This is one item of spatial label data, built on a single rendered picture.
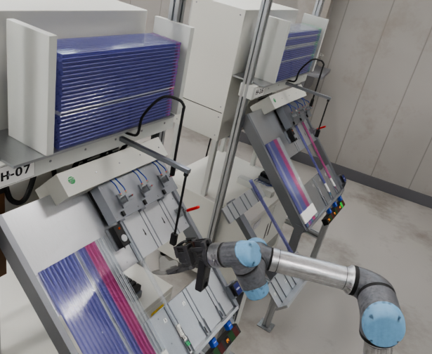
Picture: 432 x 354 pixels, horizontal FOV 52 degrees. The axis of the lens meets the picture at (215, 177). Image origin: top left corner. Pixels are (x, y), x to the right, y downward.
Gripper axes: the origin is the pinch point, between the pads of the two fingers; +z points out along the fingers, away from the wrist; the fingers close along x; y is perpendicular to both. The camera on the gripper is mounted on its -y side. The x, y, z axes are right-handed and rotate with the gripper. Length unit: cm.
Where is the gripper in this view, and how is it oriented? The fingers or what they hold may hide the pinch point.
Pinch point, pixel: (166, 263)
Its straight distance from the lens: 150.5
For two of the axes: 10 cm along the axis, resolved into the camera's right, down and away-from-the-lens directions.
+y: -2.9, -9.4, -1.7
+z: -8.0, 1.5, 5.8
